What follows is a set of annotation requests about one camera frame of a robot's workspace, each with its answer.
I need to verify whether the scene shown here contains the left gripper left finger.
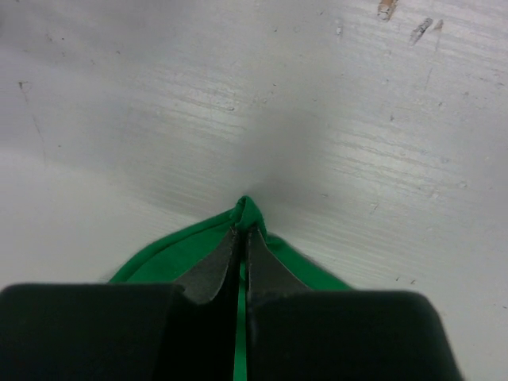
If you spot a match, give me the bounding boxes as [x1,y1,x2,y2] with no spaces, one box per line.
[1,229,241,380]

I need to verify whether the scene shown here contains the green t shirt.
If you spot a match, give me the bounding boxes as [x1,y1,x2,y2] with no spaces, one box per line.
[112,196,349,380]

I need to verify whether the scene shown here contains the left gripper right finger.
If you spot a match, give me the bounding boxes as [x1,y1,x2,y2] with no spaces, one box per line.
[245,228,461,380]

